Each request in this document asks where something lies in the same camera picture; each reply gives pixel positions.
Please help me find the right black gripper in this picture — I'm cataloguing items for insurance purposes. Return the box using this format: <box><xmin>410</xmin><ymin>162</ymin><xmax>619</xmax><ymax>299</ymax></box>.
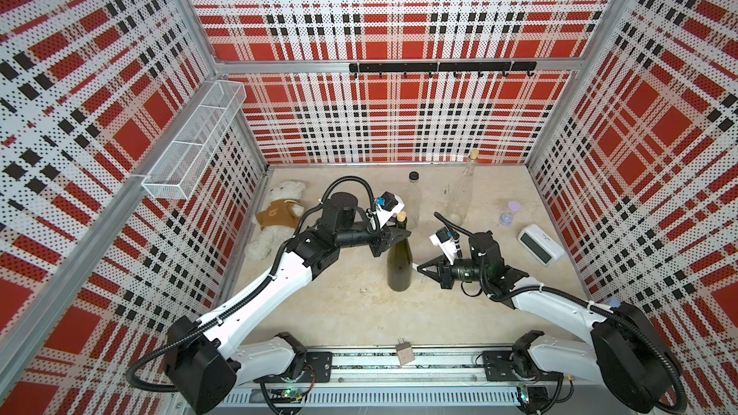
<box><xmin>415</xmin><ymin>252</ymin><xmax>485</xmax><ymax>291</ymax></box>

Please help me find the dark green wine bottle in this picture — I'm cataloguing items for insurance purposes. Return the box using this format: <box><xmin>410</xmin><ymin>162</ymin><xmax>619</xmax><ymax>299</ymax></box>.
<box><xmin>387</xmin><ymin>211</ymin><xmax>413</xmax><ymax>292</ymax></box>

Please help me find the small clear black-capped bottle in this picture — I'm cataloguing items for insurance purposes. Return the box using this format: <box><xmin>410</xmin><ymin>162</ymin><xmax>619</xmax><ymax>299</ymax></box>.
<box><xmin>402</xmin><ymin>171</ymin><xmax>423</xmax><ymax>230</ymax></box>

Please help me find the tall clear corked bottle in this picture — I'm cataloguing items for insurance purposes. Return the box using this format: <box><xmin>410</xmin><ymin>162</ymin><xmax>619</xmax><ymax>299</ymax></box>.
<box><xmin>444</xmin><ymin>149</ymin><xmax>480</xmax><ymax>226</ymax></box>

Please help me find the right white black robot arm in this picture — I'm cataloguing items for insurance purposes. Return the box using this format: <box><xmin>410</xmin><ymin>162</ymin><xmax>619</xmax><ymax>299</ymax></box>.
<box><xmin>417</xmin><ymin>229</ymin><xmax>688</xmax><ymax>414</ymax></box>

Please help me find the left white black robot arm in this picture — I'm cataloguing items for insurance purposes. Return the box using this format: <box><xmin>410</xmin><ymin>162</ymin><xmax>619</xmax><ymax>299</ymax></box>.
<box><xmin>163</xmin><ymin>191</ymin><xmax>409</xmax><ymax>414</ymax></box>

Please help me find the purple sand timer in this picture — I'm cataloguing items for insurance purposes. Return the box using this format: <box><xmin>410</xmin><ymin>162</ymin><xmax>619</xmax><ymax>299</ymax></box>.
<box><xmin>500</xmin><ymin>201</ymin><xmax>522</xmax><ymax>226</ymax></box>

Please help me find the small beige plug adapter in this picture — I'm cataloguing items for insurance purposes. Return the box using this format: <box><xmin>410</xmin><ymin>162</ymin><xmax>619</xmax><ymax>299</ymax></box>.
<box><xmin>395</xmin><ymin>341</ymin><xmax>415</xmax><ymax>366</ymax></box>

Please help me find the white rectangular device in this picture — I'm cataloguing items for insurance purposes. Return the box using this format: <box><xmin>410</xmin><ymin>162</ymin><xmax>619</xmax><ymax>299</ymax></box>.
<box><xmin>518</xmin><ymin>224</ymin><xmax>566</xmax><ymax>266</ymax></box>

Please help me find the white teddy bear brown shirt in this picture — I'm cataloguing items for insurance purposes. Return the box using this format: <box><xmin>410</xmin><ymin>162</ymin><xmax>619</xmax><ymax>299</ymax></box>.
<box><xmin>245</xmin><ymin>181</ymin><xmax>307</xmax><ymax>262</ymax></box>

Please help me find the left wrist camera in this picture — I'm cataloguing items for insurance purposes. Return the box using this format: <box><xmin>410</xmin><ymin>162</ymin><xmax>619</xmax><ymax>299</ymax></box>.
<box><xmin>374</xmin><ymin>191</ymin><xmax>405</xmax><ymax>229</ymax></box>

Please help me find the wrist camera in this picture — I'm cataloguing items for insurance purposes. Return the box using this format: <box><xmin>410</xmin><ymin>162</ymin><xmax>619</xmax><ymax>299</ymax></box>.
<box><xmin>374</xmin><ymin>191</ymin><xmax>405</xmax><ymax>229</ymax></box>
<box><xmin>430</xmin><ymin>228</ymin><xmax>462</xmax><ymax>265</ymax></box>

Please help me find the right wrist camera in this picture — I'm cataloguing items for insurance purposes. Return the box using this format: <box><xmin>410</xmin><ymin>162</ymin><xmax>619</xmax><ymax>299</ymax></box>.
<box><xmin>430</xmin><ymin>228</ymin><xmax>462</xmax><ymax>265</ymax></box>

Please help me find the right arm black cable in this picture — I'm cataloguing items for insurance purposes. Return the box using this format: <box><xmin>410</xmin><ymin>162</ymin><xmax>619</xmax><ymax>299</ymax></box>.
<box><xmin>433</xmin><ymin>211</ymin><xmax>688</xmax><ymax>415</ymax></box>

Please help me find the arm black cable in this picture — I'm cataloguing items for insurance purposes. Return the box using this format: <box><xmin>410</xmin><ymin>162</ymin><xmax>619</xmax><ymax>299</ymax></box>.
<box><xmin>125</xmin><ymin>175</ymin><xmax>382</xmax><ymax>394</ymax></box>
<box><xmin>433</xmin><ymin>211</ymin><xmax>688</xmax><ymax>415</ymax></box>

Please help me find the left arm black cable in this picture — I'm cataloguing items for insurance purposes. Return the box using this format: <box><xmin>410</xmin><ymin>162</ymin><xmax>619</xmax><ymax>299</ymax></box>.
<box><xmin>125</xmin><ymin>175</ymin><xmax>382</xmax><ymax>394</ymax></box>

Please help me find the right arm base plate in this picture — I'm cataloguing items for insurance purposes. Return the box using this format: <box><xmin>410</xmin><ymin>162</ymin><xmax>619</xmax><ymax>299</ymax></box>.
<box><xmin>475</xmin><ymin>349</ymin><xmax>560</xmax><ymax>384</ymax></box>

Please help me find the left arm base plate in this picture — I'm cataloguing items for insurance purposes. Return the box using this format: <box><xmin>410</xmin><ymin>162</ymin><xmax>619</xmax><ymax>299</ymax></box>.
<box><xmin>256</xmin><ymin>351</ymin><xmax>334</xmax><ymax>383</ymax></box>

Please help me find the black wall hook rail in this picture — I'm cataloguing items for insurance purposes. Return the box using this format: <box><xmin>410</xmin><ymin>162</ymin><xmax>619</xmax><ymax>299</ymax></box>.
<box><xmin>348</xmin><ymin>61</ymin><xmax>538</xmax><ymax>75</ymax></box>

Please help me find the white wire mesh basket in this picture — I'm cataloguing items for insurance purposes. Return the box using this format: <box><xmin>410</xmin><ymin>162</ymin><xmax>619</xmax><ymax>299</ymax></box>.
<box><xmin>142</xmin><ymin>80</ymin><xmax>245</xmax><ymax>200</ymax></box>

